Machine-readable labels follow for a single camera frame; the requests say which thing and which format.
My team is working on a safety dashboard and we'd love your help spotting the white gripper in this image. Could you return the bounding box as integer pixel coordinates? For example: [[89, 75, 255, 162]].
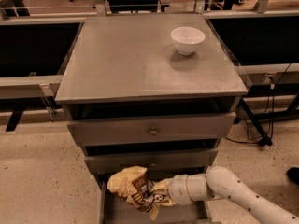
[[149, 175, 189, 221]]

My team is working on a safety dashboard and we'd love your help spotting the brown chip bag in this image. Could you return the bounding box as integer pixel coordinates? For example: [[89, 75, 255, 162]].
[[107, 166, 165, 212]]

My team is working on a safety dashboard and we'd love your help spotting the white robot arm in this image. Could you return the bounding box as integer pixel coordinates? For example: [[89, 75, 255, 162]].
[[150, 166, 299, 224]]

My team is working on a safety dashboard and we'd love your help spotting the bottom grey drawer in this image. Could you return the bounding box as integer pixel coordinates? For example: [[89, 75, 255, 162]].
[[101, 170, 214, 224]]

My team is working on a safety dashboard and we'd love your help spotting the grey drawer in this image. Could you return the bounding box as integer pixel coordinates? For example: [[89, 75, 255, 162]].
[[84, 148, 218, 175], [101, 170, 214, 224], [68, 112, 236, 147]]

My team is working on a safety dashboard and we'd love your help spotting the middle grey drawer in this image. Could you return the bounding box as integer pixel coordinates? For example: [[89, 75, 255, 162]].
[[84, 148, 218, 175]]

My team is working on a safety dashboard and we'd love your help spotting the top grey drawer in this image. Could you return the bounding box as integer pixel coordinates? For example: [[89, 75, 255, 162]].
[[68, 112, 236, 147]]

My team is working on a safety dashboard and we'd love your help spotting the grey wooden drawer cabinet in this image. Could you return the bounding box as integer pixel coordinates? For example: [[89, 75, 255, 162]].
[[55, 14, 248, 174]]

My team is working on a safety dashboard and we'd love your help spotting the black object at right edge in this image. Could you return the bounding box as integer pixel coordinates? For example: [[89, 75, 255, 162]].
[[287, 167, 299, 185]]

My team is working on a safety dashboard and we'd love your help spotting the white ceramic bowl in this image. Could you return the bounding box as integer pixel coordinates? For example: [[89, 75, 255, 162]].
[[171, 27, 206, 55]]

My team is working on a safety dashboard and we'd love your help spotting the black floor cable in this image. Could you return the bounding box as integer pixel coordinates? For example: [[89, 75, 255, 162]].
[[225, 63, 293, 147]]

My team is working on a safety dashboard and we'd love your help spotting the right metal rail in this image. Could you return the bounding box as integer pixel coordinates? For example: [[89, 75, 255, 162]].
[[235, 63, 299, 85]]

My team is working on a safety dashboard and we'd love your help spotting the metal rail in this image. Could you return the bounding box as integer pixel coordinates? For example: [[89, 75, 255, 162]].
[[235, 63, 299, 85], [0, 75, 63, 100]]

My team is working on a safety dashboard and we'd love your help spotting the left metal rail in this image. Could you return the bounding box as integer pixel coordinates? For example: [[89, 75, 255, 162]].
[[0, 75, 63, 100]]

